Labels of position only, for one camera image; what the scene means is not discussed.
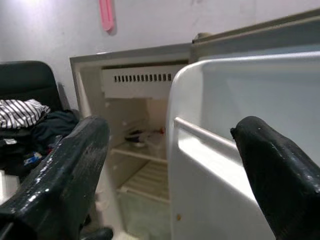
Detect black padded armchair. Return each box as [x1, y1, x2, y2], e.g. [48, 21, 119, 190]
[0, 60, 63, 112]

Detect white vented freezer compartment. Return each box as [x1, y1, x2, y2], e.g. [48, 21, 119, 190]
[100, 65, 176, 101]

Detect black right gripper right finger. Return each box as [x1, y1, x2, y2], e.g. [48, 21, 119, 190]
[229, 115, 320, 240]

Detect white fridge door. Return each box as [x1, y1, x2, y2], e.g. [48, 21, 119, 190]
[165, 7, 320, 240]

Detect white mini fridge cabinet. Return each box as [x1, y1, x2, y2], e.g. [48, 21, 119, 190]
[69, 42, 193, 240]

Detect dark green garment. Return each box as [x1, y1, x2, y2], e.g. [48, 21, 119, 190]
[31, 109, 80, 152]

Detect pink plastic wall hanger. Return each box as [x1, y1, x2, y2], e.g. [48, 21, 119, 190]
[98, 0, 117, 32]

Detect white door shelf rail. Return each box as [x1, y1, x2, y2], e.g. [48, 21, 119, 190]
[173, 116, 242, 162]

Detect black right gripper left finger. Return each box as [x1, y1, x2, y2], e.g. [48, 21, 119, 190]
[0, 115, 111, 240]

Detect black white striped cloth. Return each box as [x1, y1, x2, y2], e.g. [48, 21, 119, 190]
[0, 98, 51, 130]

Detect white wire fridge shelf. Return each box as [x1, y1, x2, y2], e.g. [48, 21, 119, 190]
[110, 146, 172, 204]

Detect dark item in fridge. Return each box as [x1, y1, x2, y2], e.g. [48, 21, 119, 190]
[124, 129, 151, 148]

